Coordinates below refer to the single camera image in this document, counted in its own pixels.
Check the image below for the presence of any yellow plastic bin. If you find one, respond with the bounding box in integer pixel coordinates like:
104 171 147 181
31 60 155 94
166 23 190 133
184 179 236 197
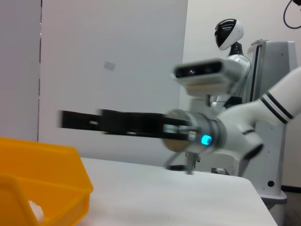
0 137 94 226

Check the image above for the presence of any blue hanging cable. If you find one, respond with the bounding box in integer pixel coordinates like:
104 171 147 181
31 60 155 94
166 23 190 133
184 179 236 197
283 0 301 30

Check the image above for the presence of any small grey background box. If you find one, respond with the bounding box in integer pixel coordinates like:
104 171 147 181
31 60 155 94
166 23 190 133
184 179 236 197
211 167 230 175

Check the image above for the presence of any white black humanoid robot body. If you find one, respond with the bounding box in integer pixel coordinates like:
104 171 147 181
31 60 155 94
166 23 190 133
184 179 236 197
208 18 253 113

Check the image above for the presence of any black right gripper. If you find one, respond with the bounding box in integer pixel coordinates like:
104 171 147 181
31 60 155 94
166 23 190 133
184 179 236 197
58 109 191 140

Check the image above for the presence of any right wrist cable with plug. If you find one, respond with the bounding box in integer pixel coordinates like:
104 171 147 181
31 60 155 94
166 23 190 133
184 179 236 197
165 152 187 172

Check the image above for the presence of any white robot column stand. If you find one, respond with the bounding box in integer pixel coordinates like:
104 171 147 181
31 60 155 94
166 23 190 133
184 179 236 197
248 39 297 205

